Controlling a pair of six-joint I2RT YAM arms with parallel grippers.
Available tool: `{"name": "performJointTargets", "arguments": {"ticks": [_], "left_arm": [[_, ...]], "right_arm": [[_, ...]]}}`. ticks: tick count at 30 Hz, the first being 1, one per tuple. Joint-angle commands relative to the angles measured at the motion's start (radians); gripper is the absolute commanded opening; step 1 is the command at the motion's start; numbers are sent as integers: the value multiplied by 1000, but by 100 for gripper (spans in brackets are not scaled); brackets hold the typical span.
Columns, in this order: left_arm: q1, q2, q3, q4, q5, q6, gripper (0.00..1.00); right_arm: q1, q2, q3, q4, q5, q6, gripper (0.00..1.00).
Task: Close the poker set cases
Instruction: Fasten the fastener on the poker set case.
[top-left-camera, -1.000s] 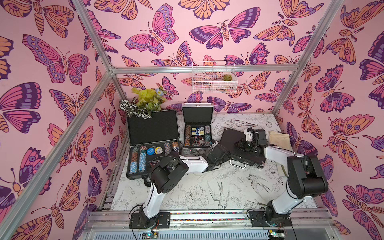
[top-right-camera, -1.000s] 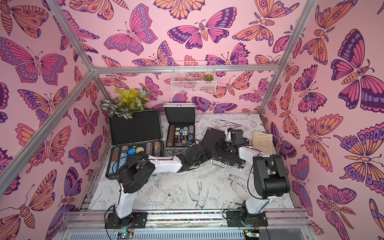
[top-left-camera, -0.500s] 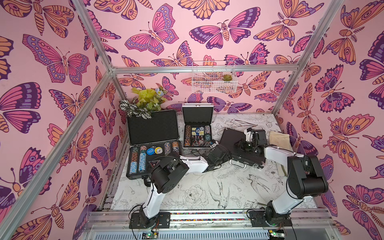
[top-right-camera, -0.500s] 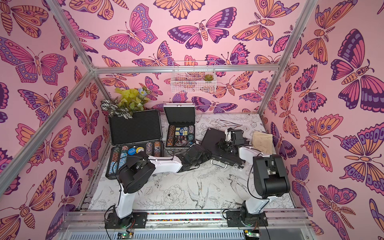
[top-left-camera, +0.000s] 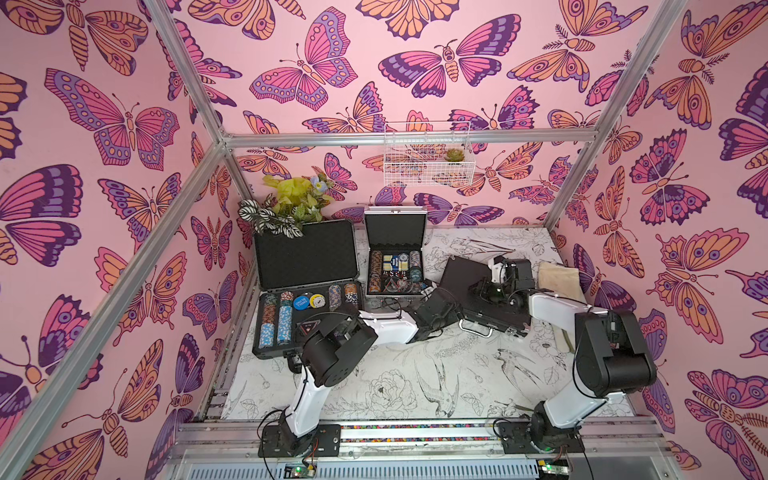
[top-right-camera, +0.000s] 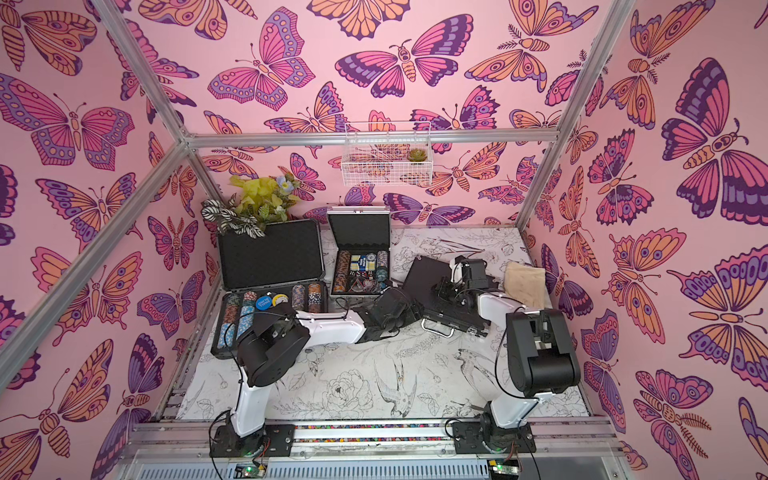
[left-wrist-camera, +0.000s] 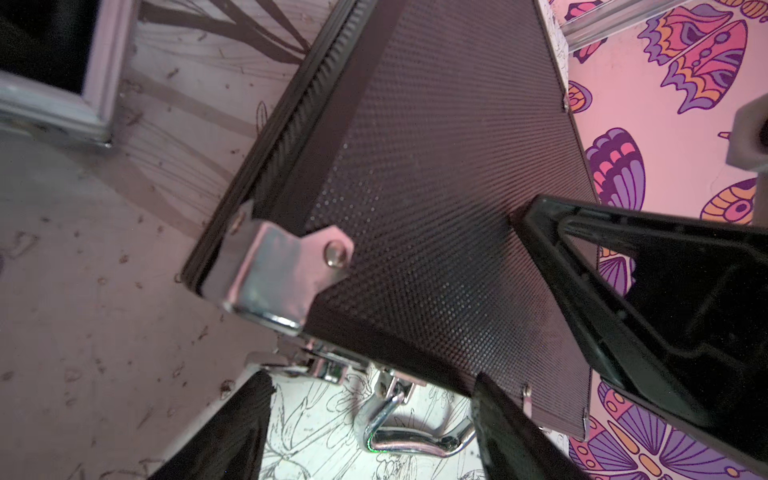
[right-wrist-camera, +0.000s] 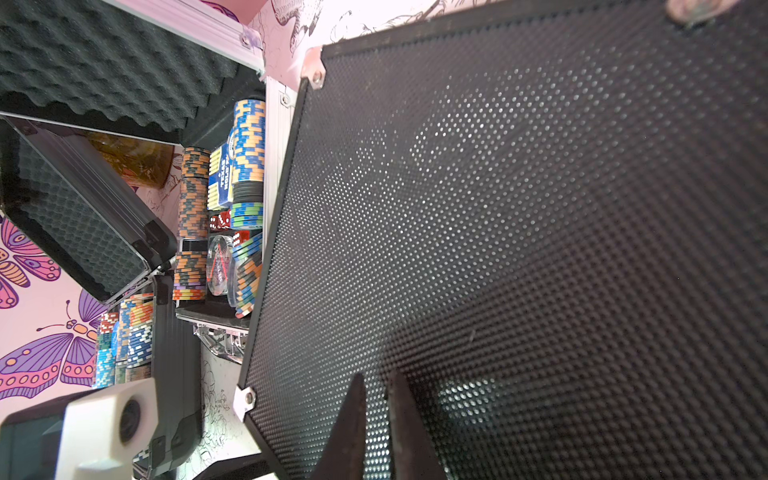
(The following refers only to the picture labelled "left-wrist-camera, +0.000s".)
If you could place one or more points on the small silver poker case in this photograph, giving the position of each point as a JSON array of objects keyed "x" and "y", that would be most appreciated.
[{"x": 61, "y": 68}]

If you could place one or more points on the black aluminium poker case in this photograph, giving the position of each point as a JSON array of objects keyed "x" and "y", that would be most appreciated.
[{"x": 417, "y": 130}]

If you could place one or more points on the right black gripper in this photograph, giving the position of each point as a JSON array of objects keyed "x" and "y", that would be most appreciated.
[{"x": 747, "y": 150}]

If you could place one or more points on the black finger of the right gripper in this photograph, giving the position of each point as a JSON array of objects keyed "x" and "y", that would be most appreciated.
[{"x": 671, "y": 311}]

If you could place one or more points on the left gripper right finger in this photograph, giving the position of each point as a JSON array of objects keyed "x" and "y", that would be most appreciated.
[{"x": 511, "y": 446}]

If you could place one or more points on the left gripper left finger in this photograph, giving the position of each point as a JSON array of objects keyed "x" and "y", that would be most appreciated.
[{"x": 231, "y": 444}]

